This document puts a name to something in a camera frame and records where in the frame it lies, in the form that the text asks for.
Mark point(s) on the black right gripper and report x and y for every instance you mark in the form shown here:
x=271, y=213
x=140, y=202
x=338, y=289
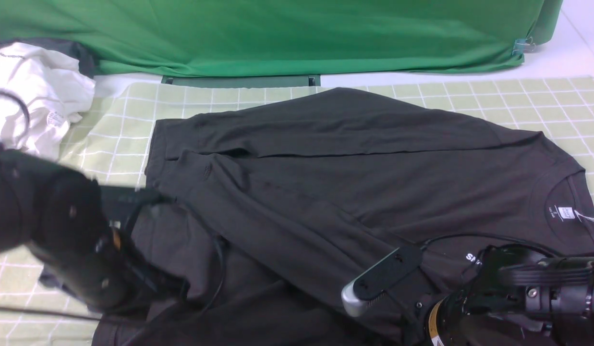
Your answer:
x=490, y=309

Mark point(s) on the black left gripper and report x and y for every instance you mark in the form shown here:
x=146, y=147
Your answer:
x=106, y=272

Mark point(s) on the dark gray long-sleeved shirt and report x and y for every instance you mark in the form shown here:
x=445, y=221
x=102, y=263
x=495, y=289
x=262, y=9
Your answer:
x=278, y=207

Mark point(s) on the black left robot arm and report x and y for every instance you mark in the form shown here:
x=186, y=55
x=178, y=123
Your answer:
x=81, y=231

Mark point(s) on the gray black right robot arm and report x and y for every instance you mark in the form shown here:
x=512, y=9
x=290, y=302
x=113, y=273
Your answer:
x=565, y=306

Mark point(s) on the white crumpled shirt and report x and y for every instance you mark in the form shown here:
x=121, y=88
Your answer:
x=54, y=91

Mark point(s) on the green checkered table cloth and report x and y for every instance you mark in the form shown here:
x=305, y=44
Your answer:
x=111, y=143

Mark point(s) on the dark gray garment behind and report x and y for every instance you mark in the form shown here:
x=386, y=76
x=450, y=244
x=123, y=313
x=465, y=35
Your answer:
x=87, y=61

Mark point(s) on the green backdrop cloth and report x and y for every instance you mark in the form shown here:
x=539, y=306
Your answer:
x=238, y=38

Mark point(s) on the blue binder clip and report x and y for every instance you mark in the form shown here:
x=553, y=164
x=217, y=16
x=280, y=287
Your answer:
x=523, y=45

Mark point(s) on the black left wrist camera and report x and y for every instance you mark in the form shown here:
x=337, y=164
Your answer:
x=122, y=205

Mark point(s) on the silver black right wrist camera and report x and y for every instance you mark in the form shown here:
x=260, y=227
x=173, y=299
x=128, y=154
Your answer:
x=373, y=283

